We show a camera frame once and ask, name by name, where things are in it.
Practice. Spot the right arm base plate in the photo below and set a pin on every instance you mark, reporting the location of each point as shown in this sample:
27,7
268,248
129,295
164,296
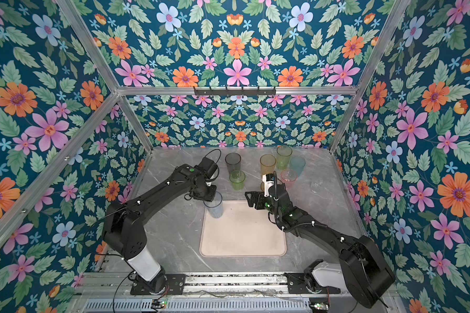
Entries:
300,283

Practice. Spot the beige plastic tray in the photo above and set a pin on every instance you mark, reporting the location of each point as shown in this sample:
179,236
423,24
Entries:
241,231

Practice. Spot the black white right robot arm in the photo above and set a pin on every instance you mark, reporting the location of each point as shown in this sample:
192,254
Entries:
366,274

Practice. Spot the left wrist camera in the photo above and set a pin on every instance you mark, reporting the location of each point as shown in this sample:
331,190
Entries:
209,168

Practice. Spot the grey tall glass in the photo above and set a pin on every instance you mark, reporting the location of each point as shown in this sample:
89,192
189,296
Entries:
233,162

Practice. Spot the teal short glass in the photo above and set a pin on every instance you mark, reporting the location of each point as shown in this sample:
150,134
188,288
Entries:
297,164

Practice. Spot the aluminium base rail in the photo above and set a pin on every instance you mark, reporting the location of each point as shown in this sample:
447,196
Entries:
234,284

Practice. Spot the light green tall glass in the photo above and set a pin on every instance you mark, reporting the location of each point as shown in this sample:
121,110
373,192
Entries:
283,158

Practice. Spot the metal hook rail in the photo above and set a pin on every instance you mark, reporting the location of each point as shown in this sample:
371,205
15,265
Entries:
232,91

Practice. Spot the pink short glass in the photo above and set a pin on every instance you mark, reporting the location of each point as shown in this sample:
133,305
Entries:
288,178

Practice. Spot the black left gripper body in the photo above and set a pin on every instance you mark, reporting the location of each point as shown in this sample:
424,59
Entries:
207,192

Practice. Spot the blue tall glass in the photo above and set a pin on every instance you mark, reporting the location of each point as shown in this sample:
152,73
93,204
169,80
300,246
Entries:
215,207

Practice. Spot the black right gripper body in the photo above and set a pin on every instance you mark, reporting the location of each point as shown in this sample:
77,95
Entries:
268,205

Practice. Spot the green short glass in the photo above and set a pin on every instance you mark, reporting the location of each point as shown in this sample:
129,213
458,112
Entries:
237,179

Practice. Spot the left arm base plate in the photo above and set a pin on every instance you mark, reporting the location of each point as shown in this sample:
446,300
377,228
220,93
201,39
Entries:
170,284

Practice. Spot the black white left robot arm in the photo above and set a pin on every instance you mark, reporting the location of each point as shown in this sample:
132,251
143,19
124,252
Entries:
123,229

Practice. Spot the yellow tall glass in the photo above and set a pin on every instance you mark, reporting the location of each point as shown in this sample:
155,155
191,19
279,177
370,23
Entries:
267,163

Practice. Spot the white vented cable duct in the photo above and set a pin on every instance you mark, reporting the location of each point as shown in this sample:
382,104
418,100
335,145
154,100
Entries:
198,305

